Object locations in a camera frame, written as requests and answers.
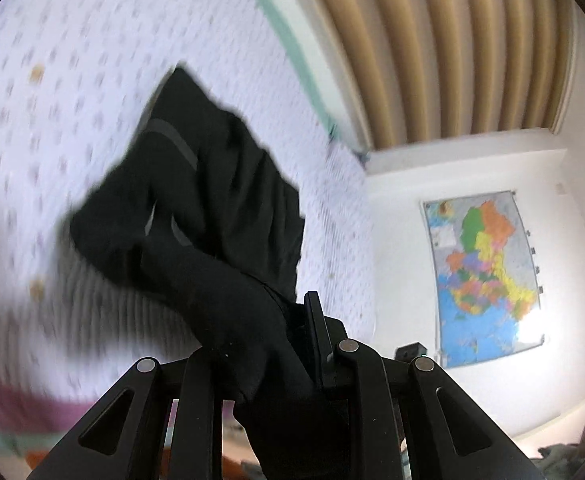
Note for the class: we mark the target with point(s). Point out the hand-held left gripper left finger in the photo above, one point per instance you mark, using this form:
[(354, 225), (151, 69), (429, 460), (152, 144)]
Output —
[(197, 385)]

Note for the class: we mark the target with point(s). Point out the small black wall device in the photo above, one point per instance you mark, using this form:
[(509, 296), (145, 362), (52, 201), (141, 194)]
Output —
[(411, 351)]

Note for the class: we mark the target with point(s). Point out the black hooded jacket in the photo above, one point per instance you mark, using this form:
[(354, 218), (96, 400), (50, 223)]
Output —
[(222, 260)]

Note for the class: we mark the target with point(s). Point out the colourful wall map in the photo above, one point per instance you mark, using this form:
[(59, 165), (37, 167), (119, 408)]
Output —
[(477, 280)]

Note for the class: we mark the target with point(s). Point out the green mattress cover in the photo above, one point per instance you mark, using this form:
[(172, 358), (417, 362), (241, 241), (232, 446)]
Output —
[(272, 15)]

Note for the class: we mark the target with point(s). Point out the dotted white pillow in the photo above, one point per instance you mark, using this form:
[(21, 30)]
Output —
[(345, 220)]

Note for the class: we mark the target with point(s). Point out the brown striped window blind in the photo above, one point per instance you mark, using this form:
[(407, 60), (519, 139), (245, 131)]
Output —
[(447, 35)]

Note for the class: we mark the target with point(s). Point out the dotted white bed sheet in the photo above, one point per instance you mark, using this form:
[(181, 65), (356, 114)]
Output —
[(72, 60)]

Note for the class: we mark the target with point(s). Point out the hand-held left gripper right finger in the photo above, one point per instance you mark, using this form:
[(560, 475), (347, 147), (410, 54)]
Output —
[(317, 330)]

